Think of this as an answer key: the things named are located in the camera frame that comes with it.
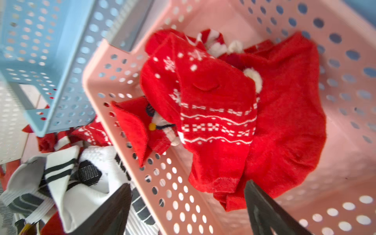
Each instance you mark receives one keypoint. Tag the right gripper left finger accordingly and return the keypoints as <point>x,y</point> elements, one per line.
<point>111,217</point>

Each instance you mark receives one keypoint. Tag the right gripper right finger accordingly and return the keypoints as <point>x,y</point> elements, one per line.
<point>266,216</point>

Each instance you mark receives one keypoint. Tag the red fleece sock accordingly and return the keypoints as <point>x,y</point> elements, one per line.
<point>291,124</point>

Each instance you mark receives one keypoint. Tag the red snowflake sock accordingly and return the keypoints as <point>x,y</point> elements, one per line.
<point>212,104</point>

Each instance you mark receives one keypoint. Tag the red white striped sock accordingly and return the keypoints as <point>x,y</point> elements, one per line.
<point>213,42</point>

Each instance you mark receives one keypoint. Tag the white plastic basket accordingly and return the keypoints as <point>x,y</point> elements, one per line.
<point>13,139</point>

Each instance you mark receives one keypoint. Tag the blue plastic basket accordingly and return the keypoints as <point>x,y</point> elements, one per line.
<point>45,47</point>

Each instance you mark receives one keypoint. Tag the white sock black pattern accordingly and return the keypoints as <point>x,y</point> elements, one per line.
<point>99,174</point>

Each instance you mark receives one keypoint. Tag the white sock black stripes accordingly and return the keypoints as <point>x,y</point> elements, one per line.
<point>58,169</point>

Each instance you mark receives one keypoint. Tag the white grey sport sock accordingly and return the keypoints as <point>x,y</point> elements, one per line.
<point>27,192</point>

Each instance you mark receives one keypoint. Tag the red santa striped sock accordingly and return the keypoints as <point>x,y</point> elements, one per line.
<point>93,134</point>

